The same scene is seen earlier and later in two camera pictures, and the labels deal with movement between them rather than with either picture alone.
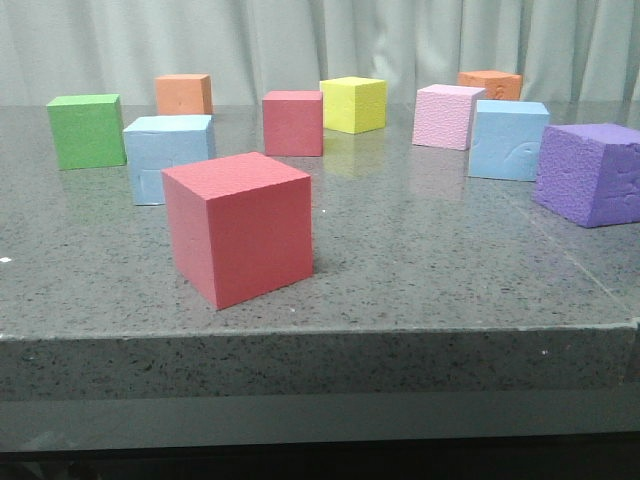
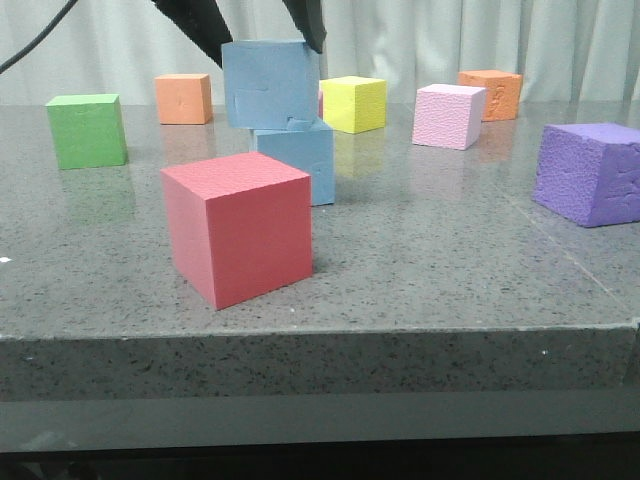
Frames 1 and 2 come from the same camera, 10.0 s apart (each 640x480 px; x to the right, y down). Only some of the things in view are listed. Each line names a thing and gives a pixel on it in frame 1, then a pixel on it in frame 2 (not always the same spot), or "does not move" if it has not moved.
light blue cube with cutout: (161, 143) to (269, 82)
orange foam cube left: (183, 94) does not move
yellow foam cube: (354, 104) does not move
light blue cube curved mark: (506, 139) to (306, 144)
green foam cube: (89, 130) does not move
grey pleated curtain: (566, 51) does not move
